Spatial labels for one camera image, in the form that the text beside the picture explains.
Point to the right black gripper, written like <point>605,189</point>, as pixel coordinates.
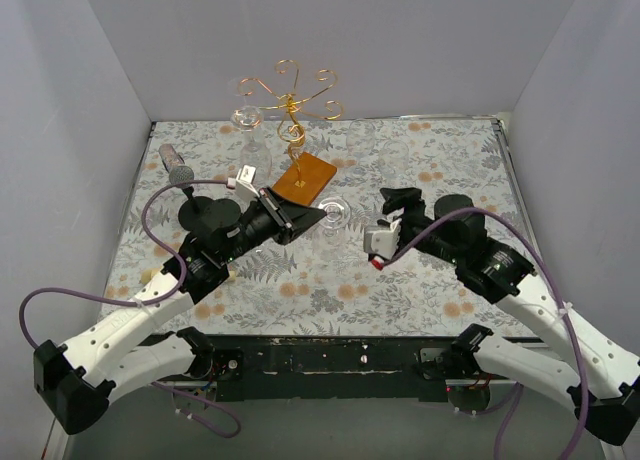
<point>407,218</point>

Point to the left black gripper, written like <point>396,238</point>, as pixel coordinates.
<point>279,215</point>

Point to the ribbed clear wine glass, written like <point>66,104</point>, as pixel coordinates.
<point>255,153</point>

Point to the round clear wine glass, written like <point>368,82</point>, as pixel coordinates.
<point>246,117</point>

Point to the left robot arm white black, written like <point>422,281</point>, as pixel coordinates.
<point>81,377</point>

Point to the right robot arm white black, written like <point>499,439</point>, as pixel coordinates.
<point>588,373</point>

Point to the floral patterned table mat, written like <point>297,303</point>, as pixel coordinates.
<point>322,284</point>

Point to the microphone on black stand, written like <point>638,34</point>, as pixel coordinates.
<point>182,176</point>

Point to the wooden pestle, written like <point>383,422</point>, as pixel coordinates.
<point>150,275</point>

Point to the gold wire wine glass rack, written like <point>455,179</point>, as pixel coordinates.
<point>308,175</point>

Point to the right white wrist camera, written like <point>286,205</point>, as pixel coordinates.
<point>380,242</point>

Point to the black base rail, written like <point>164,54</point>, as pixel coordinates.
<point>336,367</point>

